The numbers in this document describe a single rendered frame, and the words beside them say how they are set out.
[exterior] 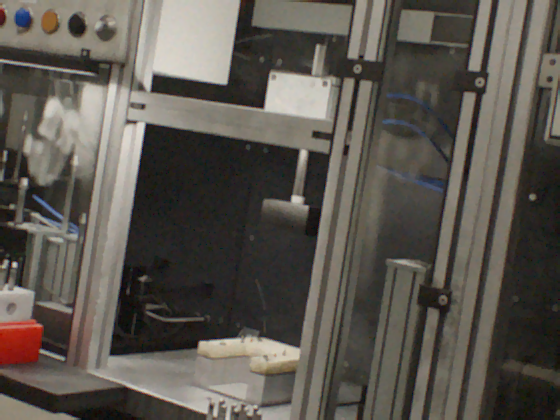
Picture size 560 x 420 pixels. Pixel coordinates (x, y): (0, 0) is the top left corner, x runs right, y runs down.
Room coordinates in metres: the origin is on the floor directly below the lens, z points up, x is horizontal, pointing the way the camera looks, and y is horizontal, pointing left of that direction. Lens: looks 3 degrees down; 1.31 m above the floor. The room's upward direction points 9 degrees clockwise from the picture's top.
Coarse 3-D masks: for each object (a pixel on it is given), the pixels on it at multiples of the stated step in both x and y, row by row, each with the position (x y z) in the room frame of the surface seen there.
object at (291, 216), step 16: (304, 160) 1.86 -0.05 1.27; (304, 176) 1.86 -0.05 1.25; (304, 192) 1.86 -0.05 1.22; (272, 208) 1.86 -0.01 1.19; (288, 208) 1.84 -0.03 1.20; (304, 208) 1.83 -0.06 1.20; (320, 208) 1.85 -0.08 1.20; (272, 224) 1.86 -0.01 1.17; (288, 224) 1.84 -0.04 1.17; (304, 224) 1.82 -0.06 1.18
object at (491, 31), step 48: (480, 0) 1.49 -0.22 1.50; (480, 48) 1.48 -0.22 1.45; (480, 96) 1.48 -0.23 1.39; (480, 144) 1.47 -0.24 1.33; (480, 192) 1.46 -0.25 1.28; (144, 288) 1.99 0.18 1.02; (144, 336) 2.04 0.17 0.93; (192, 336) 2.14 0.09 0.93; (432, 336) 1.48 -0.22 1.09; (432, 384) 1.48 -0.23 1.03
